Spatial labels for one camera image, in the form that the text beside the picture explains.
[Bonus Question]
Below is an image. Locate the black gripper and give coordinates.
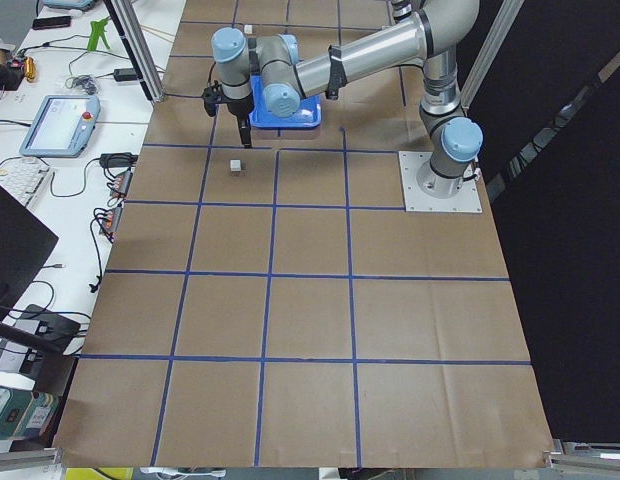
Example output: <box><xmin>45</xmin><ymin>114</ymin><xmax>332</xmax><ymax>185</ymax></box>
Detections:
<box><xmin>202</xmin><ymin>82</ymin><xmax>253</xmax><ymax>149</ymax></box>

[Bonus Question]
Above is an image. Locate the blue plastic tray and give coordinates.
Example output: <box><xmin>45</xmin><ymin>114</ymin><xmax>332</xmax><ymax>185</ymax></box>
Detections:
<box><xmin>250</xmin><ymin>75</ymin><xmax>322</xmax><ymax>130</ymax></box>

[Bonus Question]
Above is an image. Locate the person hand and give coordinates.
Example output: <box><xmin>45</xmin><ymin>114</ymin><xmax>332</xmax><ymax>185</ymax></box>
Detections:
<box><xmin>0</xmin><ymin>48</ymin><xmax>23</xmax><ymax>91</ymax></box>

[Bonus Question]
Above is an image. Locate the wooden chopstick pair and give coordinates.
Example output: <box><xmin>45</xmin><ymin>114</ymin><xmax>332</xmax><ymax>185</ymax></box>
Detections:
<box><xmin>140</xmin><ymin>25</ymin><xmax>176</xmax><ymax>42</ymax></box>

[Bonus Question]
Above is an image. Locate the black power adapter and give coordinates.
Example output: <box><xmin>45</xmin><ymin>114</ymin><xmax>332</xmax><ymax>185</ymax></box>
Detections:
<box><xmin>112</xmin><ymin>68</ymin><xmax>138</xmax><ymax>83</ymax></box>

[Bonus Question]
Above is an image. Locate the teach pendant tablet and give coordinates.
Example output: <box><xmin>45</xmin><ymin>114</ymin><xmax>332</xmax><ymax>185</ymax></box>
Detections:
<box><xmin>19</xmin><ymin>95</ymin><xmax>101</xmax><ymax>158</ymax></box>

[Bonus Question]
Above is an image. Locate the black smartphone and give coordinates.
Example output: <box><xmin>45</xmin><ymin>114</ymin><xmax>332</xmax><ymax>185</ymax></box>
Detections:
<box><xmin>32</xmin><ymin>15</ymin><xmax>72</xmax><ymax>31</ymax></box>

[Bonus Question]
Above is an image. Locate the white keyboard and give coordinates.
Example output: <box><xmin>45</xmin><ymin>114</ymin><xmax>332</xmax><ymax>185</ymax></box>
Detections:
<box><xmin>0</xmin><ymin>157</ymin><xmax>52</xmax><ymax>210</ymax></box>

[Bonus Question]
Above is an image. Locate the black monitor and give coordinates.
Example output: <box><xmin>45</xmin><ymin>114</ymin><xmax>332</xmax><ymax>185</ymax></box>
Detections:
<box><xmin>0</xmin><ymin>186</ymin><xmax>58</xmax><ymax>321</ymax></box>

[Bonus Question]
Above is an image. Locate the aluminium frame post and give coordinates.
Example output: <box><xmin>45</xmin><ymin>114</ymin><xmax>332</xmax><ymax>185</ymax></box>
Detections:
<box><xmin>104</xmin><ymin>0</ymin><xmax>165</xmax><ymax>104</ymax></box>

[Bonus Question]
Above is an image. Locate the green handled reacher grabber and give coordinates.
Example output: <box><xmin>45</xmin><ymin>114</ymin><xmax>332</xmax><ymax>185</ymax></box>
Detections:
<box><xmin>86</xmin><ymin>17</ymin><xmax>111</xmax><ymax>52</ymax></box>

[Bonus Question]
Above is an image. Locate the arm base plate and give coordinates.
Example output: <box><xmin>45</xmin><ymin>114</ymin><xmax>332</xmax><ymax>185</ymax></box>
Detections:
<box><xmin>398</xmin><ymin>151</ymin><xmax>483</xmax><ymax>214</ymax></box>

